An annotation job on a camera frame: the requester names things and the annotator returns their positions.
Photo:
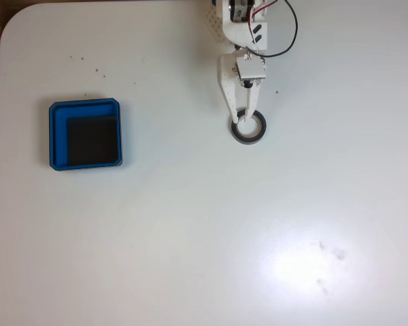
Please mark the black tape roll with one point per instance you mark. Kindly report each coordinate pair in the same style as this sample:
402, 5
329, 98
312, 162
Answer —
248, 140

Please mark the blue square box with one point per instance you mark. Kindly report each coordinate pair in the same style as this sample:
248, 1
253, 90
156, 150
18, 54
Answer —
59, 136

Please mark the white perforated plate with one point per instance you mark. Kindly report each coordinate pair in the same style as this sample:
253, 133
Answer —
215, 23

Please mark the white camera box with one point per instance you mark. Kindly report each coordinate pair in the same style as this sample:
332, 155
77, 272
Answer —
251, 69

